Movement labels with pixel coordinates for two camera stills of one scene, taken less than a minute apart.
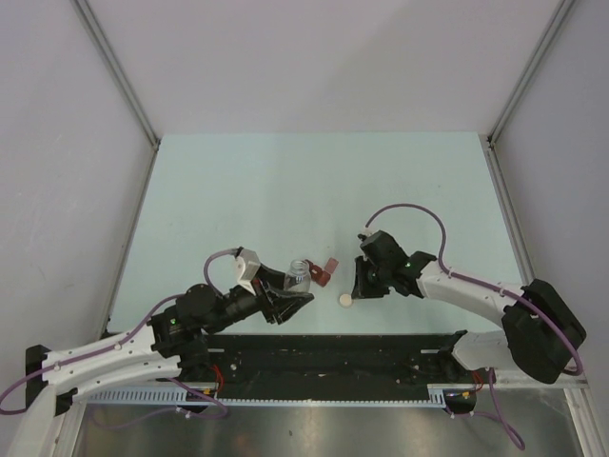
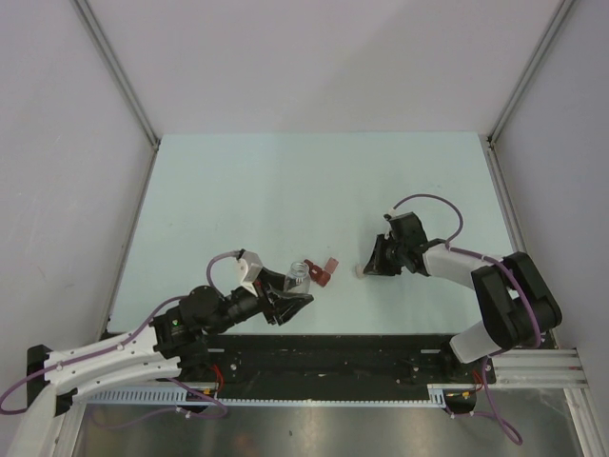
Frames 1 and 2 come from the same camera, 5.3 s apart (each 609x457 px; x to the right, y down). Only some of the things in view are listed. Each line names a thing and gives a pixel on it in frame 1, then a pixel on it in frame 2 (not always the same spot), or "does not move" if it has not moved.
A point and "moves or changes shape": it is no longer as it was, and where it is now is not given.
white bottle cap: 344,300 moves or changes shape
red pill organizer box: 322,275 does not move
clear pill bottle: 298,279 does not move
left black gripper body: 267,307 does not move
